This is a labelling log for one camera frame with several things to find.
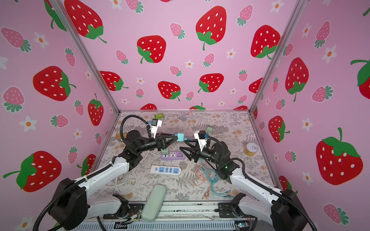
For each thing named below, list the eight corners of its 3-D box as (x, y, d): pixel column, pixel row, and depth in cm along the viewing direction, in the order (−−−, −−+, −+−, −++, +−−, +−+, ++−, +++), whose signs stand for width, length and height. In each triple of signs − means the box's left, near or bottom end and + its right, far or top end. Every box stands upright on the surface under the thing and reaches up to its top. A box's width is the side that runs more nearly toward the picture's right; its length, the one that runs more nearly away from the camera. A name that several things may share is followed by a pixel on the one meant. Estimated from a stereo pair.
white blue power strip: (150, 174, 89) (149, 172, 86) (152, 167, 92) (150, 165, 89) (181, 174, 89) (180, 172, 86) (181, 167, 92) (181, 165, 89)
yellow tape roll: (245, 156, 97) (248, 151, 92) (243, 147, 101) (245, 142, 97) (256, 156, 97) (260, 151, 92) (253, 147, 101) (257, 142, 97)
